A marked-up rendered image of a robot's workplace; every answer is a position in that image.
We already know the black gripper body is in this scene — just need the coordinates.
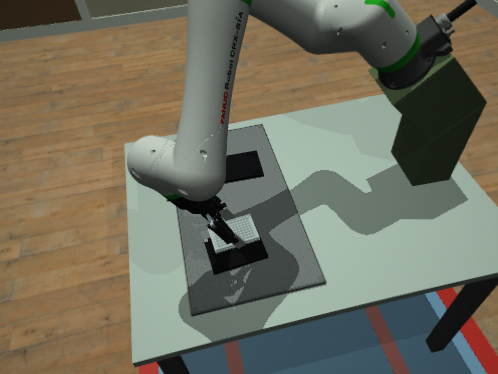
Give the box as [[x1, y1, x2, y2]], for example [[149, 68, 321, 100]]
[[188, 197, 216, 219]]

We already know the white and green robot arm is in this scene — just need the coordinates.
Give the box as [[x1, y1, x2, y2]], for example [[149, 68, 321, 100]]
[[127, 0, 477, 210]]

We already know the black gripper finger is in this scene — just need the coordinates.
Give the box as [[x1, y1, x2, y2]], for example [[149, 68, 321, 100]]
[[212, 195, 236, 221], [206, 204, 247, 249]]

